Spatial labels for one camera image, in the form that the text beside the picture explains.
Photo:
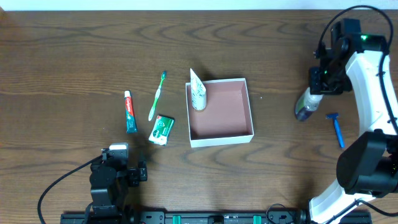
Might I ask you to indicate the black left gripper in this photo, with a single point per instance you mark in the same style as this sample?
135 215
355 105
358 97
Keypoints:
137 175

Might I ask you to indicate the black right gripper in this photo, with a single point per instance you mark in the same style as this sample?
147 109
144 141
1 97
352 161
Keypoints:
315 82

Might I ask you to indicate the clear pump soap bottle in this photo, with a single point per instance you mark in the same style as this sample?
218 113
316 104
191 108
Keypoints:
306 105

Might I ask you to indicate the red teal toothpaste tube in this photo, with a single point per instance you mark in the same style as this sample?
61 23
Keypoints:
131 126

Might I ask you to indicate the green Dettol soap pack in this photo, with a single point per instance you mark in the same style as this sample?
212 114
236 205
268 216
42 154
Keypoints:
161 131

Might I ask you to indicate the white lotion tube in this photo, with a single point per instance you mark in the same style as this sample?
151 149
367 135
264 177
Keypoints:
198 92

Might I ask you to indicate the white cardboard box pink inside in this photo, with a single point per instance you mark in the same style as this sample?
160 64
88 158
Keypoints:
226 118

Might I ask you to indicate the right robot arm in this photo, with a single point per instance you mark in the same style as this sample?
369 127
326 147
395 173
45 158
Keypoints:
368 168

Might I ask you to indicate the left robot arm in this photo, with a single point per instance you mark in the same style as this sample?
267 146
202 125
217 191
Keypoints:
110 179

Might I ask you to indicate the blue disposable razor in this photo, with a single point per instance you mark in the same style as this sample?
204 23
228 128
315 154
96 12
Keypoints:
336 125

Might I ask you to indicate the green white toothbrush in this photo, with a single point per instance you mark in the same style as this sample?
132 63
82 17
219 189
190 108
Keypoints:
157 95

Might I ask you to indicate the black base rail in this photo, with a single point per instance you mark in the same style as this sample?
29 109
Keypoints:
158 217

